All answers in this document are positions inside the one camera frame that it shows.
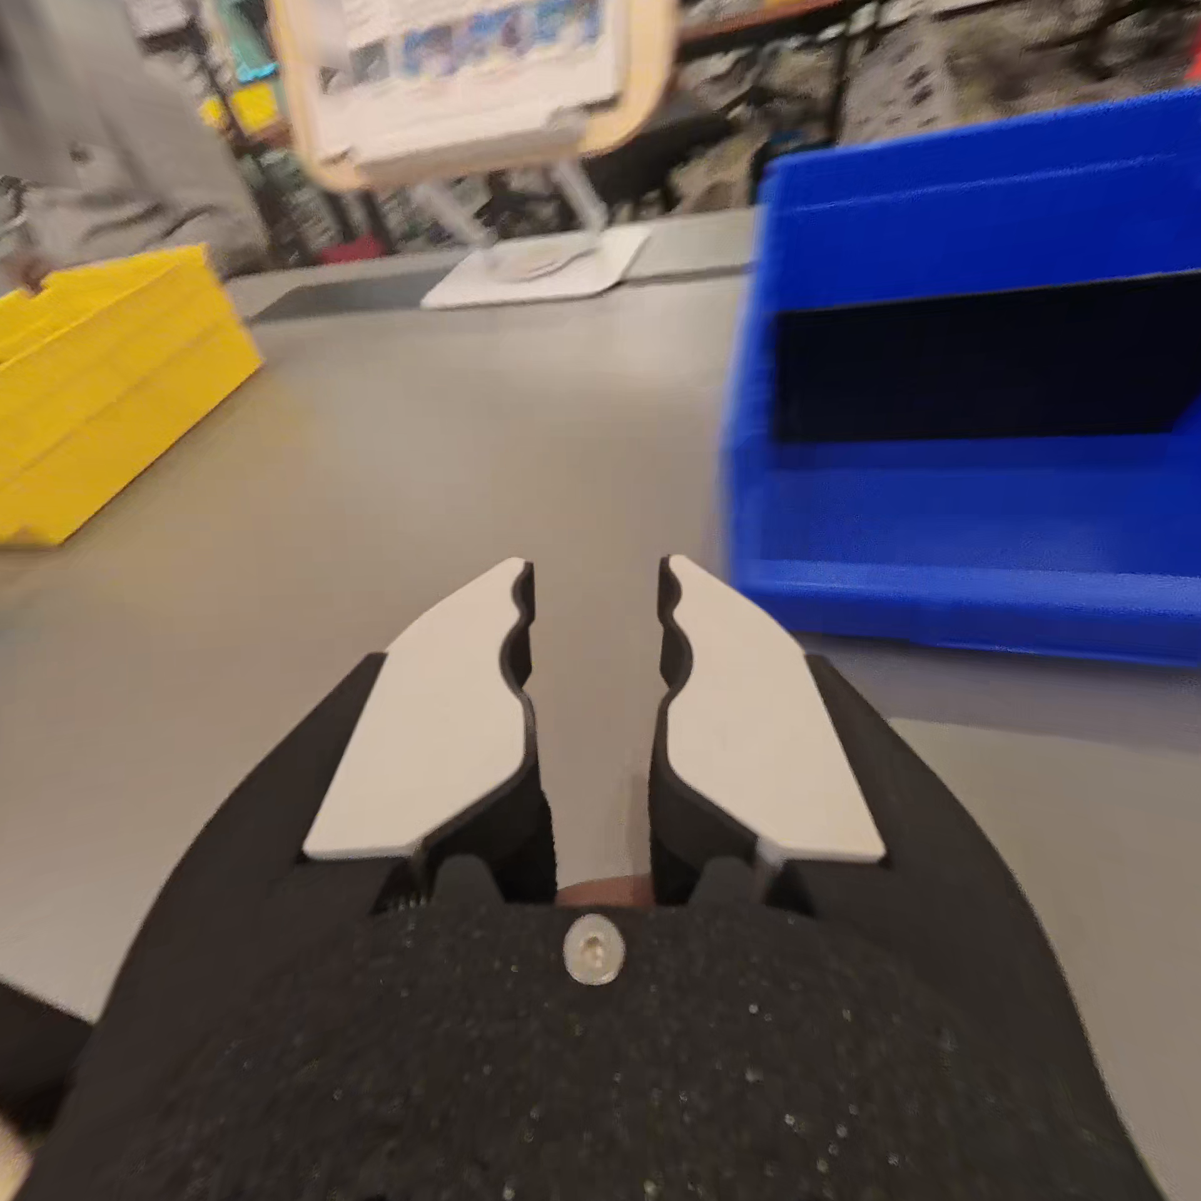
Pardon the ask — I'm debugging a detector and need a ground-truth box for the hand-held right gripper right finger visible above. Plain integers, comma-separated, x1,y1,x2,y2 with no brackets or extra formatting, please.
646,552,889,907

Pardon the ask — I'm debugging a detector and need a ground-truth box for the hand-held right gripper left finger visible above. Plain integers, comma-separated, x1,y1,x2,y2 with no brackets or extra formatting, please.
300,553,561,907

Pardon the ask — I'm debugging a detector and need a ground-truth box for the blue plastic bin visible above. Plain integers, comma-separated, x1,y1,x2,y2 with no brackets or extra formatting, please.
720,83,1201,669

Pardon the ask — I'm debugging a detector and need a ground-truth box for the yellow plastic bin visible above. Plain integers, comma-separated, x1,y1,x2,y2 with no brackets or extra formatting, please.
0,242,265,549

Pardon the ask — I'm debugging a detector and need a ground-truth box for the black bin divider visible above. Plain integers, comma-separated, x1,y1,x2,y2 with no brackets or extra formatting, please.
771,272,1201,447

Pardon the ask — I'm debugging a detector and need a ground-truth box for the white stand base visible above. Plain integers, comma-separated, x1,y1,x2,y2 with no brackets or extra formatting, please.
416,223,652,311

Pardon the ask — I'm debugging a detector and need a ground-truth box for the instruction sheet on wooden board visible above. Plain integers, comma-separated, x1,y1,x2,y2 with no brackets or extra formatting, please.
265,0,678,195

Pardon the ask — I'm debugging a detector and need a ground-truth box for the wooden storage shelf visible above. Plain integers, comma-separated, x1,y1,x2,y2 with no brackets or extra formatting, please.
657,0,1201,220

